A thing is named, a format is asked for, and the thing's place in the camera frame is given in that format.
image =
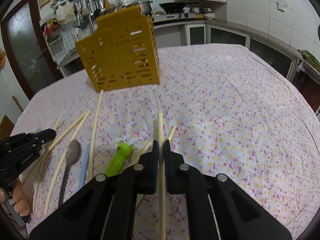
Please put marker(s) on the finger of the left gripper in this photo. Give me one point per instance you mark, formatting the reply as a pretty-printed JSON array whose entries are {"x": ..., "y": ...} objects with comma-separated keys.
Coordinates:
[{"x": 44, "y": 136}]

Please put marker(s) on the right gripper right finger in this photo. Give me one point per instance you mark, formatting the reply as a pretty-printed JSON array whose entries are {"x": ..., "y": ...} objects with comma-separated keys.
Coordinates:
[{"x": 217, "y": 208}]

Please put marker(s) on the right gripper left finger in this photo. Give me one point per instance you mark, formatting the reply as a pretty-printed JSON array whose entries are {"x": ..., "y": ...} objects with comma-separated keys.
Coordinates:
[{"x": 105, "y": 207}]

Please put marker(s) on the metal spoon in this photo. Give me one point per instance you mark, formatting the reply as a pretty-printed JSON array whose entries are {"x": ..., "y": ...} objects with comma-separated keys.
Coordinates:
[{"x": 73, "y": 153}]

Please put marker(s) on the long chopstick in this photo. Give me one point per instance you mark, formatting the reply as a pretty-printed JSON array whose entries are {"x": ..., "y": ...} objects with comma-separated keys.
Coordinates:
[{"x": 94, "y": 130}]

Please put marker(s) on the green frog handle utensil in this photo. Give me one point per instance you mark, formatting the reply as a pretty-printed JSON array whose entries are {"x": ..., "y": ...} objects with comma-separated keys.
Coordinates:
[{"x": 116, "y": 164}]

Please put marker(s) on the kitchen counter with cabinets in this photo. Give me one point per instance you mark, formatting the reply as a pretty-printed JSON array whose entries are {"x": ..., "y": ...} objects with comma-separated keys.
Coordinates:
[{"x": 281, "y": 56}]

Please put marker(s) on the person's left hand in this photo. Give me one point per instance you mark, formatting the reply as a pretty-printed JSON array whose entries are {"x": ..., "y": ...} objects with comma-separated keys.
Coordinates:
[{"x": 21, "y": 206}]

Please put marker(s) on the chopstick beside spoon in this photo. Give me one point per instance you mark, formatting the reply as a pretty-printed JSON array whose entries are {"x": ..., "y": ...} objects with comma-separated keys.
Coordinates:
[{"x": 62, "y": 160}]

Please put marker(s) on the chopstick crossing left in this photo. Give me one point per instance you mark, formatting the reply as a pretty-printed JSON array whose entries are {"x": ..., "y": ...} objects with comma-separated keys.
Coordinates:
[{"x": 53, "y": 144}]

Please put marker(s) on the floral pink tablecloth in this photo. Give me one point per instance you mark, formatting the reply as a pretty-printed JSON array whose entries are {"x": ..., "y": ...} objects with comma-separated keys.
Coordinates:
[{"x": 233, "y": 112}]

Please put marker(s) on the dark wooden glass door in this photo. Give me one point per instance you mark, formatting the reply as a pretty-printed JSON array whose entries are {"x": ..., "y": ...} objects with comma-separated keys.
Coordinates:
[{"x": 27, "y": 50}]

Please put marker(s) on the yellow perforated utensil holder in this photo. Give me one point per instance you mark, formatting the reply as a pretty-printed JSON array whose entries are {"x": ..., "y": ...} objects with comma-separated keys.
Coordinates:
[{"x": 122, "y": 52}]

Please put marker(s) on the hanging utensil rack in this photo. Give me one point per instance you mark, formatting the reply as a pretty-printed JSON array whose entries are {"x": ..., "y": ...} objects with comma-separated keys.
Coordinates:
[{"x": 79, "y": 12}]

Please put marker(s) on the gas stove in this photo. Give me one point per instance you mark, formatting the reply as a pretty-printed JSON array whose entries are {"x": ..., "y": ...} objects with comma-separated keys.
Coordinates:
[{"x": 173, "y": 17}]

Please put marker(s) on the steel cooking pot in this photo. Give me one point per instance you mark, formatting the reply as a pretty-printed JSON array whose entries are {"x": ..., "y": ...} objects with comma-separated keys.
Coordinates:
[{"x": 144, "y": 5}]

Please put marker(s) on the black wok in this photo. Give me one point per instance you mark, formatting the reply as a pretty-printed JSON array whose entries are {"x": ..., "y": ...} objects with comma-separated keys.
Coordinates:
[{"x": 175, "y": 7}]

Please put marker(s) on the light blue utensil handle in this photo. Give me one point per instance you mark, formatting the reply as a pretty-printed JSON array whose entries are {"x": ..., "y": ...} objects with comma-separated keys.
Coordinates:
[{"x": 84, "y": 167}]

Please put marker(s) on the white wall socket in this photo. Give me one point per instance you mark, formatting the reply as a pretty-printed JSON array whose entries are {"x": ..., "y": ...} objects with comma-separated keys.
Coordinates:
[{"x": 281, "y": 5}]

